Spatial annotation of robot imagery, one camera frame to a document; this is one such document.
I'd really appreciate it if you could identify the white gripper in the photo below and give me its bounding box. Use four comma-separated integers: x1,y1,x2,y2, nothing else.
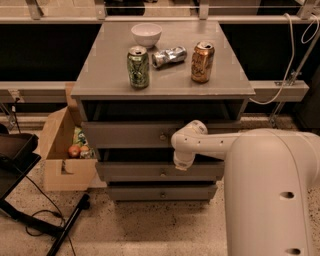
173,151,195,171

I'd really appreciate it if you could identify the grey drawer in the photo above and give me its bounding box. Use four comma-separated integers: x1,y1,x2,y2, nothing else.
96,161,224,183
82,121,238,149
107,184,217,201

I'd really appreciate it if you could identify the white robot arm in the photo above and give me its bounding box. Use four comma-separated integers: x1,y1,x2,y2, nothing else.
171,120,320,256

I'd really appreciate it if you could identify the grey bottom drawer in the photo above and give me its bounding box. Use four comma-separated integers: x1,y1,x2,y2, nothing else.
107,184,217,201

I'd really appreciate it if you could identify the grey top drawer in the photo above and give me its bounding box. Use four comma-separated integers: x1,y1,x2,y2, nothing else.
82,121,238,149

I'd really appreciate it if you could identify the grey drawer cabinet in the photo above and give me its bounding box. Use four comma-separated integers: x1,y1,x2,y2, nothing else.
72,21,254,188

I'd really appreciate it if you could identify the small jar in box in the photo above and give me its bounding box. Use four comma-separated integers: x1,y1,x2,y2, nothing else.
80,145,93,159

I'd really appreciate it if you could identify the orange soda can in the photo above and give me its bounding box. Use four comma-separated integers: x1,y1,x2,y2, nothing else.
191,41,215,83

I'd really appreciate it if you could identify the green snack bag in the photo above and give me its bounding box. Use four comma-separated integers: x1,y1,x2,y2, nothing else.
73,127,87,147

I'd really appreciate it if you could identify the red apple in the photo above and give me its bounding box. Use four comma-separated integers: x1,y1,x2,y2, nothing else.
68,145,81,158

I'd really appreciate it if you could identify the crushed silver can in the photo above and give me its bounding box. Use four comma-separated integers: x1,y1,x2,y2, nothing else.
152,46,187,68

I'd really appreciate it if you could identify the green soda can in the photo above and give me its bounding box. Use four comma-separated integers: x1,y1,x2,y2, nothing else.
127,46,149,89

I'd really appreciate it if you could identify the cardboard box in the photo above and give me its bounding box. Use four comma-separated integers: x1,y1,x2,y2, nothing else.
38,83,99,191

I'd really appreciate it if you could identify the white bowl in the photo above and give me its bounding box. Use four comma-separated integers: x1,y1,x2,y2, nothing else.
131,23,162,48

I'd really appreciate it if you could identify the black stand with tray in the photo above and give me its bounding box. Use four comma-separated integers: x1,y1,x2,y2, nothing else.
0,126,90,256

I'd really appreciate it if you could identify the black floor cable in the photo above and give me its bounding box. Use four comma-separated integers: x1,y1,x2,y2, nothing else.
6,159,78,256

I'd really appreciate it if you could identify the white cable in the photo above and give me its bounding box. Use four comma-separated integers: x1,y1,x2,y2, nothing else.
249,13,320,106

